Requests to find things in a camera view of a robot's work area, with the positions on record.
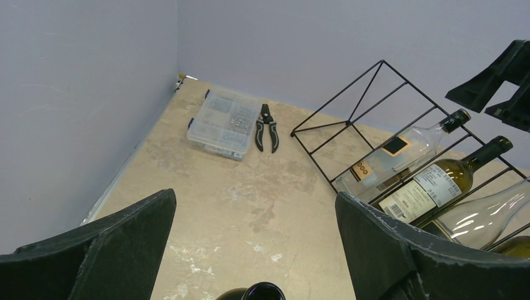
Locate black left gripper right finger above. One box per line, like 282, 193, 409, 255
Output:
335, 192, 529, 299

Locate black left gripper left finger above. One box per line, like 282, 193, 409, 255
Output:
1, 189, 177, 299

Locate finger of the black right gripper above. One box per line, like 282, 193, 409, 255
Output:
446, 40, 529, 113
485, 85, 529, 132

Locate dark green wine bottle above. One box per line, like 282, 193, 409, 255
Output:
375, 136, 513, 226

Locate clear champagne bottle black label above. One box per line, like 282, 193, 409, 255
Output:
421, 177, 529, 250

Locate square clear bottle black cap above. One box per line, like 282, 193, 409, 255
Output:
334, 109, 471, 203

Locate olive green wine bottle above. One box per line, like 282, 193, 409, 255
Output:
491, 236, 530, 259

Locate green wine bottle white label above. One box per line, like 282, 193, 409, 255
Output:
216, 282, 286, 300

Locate clear plastic screw organizer box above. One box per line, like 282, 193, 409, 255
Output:
186, 86, 264, 161

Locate black grey pliers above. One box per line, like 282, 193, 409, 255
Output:
254, 103, 280, 154

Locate black wire wine rack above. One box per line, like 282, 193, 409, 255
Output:
307, 77, 529, 251

